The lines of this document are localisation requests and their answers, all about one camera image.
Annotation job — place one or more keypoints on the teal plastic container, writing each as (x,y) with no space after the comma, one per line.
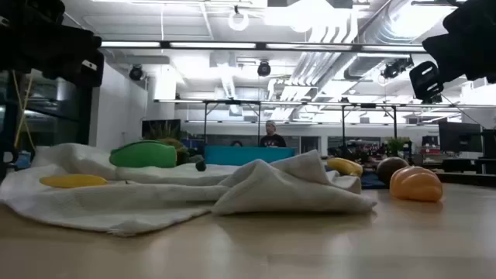
(248,156)

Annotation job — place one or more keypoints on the yellow toy banana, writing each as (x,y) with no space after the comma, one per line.
(345,166)

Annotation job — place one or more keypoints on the brown toy kiwi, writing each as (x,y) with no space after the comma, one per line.
(387,168)

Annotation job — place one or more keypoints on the orange toy bell pepper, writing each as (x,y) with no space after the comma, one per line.
(416,185)

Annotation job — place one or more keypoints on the black ceiling spotlight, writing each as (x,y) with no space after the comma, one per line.
(264,69)
(136,73)
(395,69)

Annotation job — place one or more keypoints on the background black rig frame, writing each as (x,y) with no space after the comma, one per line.
(232,102)
(368,105)

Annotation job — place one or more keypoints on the black aluminium rig frame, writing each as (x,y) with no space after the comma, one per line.
(261,46)

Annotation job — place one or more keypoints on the green ribbed toy vegetable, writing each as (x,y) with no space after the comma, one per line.
(143,155)

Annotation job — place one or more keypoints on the small yellow toy slice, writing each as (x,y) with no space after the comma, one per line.
(73,181)

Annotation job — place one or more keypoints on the dark wall screen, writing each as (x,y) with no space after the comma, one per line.
(177,125)

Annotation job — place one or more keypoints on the navy blue cloth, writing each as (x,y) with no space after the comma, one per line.
(370,182)

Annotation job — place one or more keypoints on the background potted plant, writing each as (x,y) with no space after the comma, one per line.
(396,145)

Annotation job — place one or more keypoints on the person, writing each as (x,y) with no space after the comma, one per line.
(272,139)
(236,143)

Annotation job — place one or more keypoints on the small dark toy berry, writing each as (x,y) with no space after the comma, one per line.
(201,166)

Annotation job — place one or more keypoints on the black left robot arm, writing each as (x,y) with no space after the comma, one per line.
(23,9)

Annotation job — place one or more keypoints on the potted succulent plant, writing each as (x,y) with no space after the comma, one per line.
(166,131)

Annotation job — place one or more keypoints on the white checked towel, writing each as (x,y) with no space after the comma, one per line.
(155,201)

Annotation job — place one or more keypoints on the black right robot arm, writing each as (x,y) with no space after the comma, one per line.
(476,15)

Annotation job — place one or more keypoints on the white LED light strip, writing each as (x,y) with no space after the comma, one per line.
(306,46)
(391,48)
(131,44)
(213,45)

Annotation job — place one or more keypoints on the black computer monitor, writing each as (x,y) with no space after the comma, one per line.
(459,136)

